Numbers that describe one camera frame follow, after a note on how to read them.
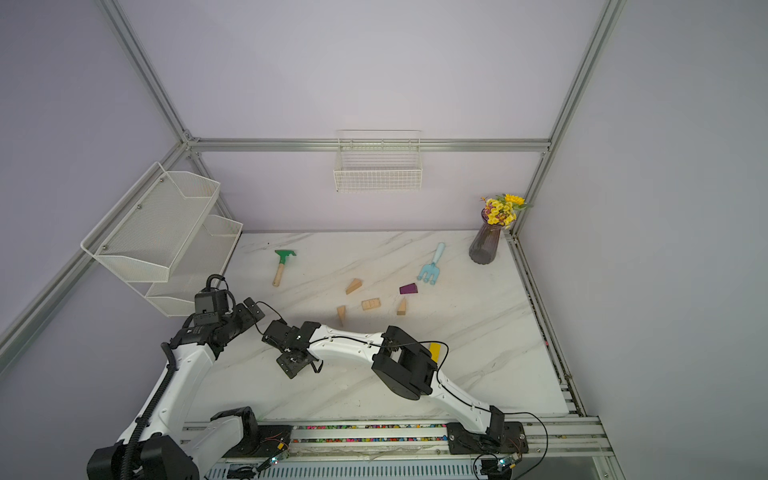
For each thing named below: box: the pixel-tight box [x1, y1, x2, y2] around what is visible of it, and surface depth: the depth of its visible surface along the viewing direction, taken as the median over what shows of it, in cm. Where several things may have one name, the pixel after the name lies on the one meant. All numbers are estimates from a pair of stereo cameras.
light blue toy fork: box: [417, 242, 445, 285], surface depth 112 cm
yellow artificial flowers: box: [480, 194, 527, 230], surface depth 95 cm
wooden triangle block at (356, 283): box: [346, 278, 363, 295], surface depth 106 cm
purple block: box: [399, 283, 418, 295], surface depth 106 cm
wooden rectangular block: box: [361, 298, 382, 311], surface depth 100 cm
